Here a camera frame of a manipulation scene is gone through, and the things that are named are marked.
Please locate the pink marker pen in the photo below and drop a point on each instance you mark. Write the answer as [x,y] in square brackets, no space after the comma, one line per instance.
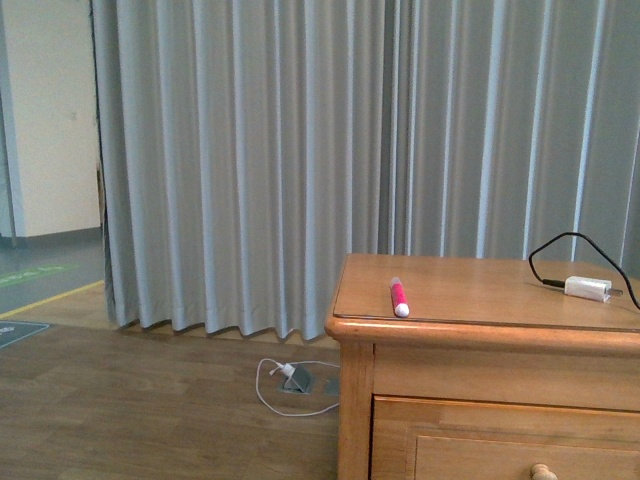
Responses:
[398,297]

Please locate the wooden drawer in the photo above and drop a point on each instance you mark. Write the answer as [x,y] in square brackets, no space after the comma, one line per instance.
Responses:
[443,439]

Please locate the round wooden drawer knob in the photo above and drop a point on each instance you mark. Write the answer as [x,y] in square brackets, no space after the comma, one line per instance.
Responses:
[540,471]

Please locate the grey pleated curtain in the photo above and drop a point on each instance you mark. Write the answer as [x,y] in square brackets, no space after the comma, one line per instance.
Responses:
[249,146]

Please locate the white plug in floor socket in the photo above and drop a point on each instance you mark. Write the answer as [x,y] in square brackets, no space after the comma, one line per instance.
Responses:
[287,370]

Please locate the closed grey floor socket cover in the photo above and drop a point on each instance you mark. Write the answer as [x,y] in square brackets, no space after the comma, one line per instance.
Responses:
[332,387]

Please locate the open grey floor socket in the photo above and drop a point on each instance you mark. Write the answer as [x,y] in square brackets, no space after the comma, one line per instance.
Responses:
[301,382]

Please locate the wooden nightstand cabinet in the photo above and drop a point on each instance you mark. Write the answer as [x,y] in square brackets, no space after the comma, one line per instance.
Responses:
[479,330]

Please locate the white charger adapter on nightstand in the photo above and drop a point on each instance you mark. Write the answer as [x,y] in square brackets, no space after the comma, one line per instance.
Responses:
[598,290]

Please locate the green floor sticker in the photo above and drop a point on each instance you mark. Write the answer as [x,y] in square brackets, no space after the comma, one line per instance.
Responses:
[33,273]

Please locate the grey floor sign mat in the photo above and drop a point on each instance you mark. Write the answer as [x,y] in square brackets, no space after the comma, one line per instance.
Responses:
[14,331]

